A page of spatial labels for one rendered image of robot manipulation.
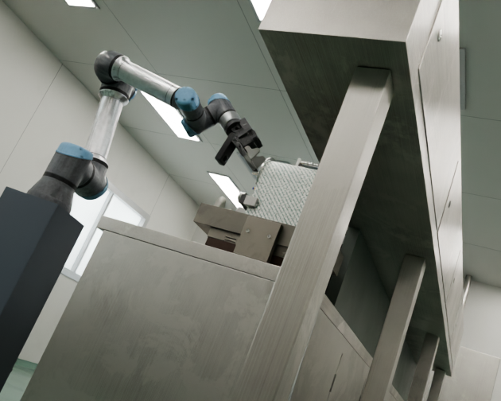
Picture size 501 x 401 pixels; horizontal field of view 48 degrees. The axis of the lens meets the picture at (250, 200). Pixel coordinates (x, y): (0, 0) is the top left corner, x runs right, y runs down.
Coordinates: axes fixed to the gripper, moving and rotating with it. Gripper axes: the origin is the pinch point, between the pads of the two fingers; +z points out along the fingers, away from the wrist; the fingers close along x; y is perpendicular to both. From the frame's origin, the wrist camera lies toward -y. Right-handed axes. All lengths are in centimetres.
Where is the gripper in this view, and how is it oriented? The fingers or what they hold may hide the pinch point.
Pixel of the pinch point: (253, 169)
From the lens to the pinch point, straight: 189.9
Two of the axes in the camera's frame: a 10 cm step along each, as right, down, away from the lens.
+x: 3.2, 4.2, 8.5
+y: 8.4, -5.4, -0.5
